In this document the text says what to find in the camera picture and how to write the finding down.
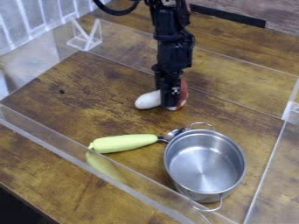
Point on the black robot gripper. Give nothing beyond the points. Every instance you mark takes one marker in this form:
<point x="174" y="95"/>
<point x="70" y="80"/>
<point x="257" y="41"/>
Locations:
<point x="172" y="59"/>

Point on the red and white toy mushroom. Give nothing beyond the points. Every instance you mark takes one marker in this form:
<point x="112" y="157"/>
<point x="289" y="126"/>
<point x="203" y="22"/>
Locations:
<point x="150" y="100"/>

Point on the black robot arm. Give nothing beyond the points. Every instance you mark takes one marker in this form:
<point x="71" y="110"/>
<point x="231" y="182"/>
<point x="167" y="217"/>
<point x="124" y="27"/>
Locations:
<point x="170" y="19"/>

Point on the silver steel pot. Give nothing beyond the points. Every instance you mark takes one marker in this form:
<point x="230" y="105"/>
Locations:
<point x="206" y="165"/>

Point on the black strip on table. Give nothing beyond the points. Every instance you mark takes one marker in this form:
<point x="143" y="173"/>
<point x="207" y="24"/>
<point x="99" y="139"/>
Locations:
<point x="247" y="20"/>

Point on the clear acrylic front barrier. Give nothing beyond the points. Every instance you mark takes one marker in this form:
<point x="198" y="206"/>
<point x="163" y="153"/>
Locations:
<point x="79" y="186"/>

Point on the clear acrylic triangular bracket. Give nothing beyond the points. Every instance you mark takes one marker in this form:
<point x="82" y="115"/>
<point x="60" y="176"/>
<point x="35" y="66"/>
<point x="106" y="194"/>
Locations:
<point x="84" y="41"/>

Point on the spoon with green handle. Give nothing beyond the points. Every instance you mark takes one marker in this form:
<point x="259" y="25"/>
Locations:
<point x="111" y="144"/>

